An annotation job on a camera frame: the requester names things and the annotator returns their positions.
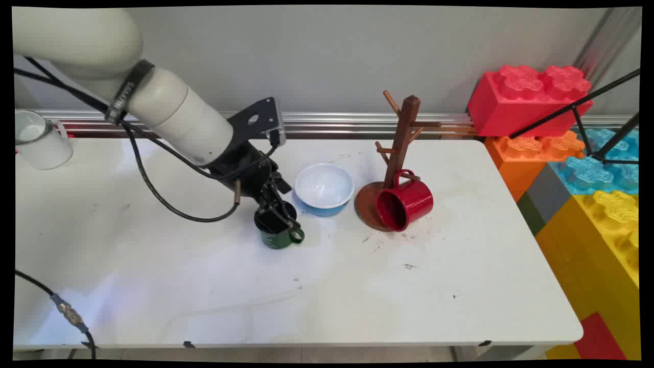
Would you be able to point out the brown wooden mug tree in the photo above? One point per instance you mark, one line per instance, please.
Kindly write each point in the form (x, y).
(403, 133)

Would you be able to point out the white mug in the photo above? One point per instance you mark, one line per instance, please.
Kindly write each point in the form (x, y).
(43, 148)

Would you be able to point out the giant yellow toy brick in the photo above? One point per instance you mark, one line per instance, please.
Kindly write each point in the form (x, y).
(587, 245)

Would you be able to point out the horizontal aluminium rail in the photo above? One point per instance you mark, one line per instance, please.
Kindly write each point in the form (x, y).
(357, 122)

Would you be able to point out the black tripod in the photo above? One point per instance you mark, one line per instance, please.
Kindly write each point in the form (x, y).
(577, 107)

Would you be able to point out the white and blue bowl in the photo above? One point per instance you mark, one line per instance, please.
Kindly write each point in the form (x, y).
(324, 186)

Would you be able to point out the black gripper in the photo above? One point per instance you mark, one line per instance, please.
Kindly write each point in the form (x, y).
(245, 168)

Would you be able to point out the giant green toy brick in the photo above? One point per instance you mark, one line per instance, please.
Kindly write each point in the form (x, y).
(531, 214)

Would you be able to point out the slanted aluminium post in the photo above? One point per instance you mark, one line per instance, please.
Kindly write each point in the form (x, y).
(603, 43)

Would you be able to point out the giant grey toy brick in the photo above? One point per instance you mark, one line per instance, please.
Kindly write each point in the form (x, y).
(549, 191)

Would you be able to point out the giant red toy brick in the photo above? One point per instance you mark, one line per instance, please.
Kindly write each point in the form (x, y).
(516, 102)

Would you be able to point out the giant light blue toy brick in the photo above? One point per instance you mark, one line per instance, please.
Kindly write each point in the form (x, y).
(587, 174)

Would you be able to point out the giant orange toy brick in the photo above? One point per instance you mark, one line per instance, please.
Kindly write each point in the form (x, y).
(516, 163)

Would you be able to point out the red enamel mug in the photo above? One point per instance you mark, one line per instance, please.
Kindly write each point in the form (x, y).
(409, 202)

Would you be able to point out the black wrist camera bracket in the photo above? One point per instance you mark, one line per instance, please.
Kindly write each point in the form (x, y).
(250, 120)

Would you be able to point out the dark green mug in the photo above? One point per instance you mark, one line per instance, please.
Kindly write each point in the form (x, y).
(278, 240)

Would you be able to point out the small red toy brick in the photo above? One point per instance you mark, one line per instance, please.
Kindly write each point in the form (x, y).
(598, 340)

